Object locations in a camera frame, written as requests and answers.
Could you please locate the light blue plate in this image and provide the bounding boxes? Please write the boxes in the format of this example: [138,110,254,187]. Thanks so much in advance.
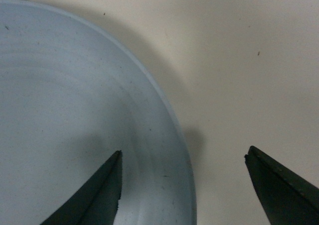
[0,0,196,225]

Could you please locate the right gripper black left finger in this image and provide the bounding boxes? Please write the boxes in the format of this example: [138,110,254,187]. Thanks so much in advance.
[42,151,123,225]

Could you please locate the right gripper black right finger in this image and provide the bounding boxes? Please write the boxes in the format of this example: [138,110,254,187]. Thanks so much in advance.
[245,146,319,225]

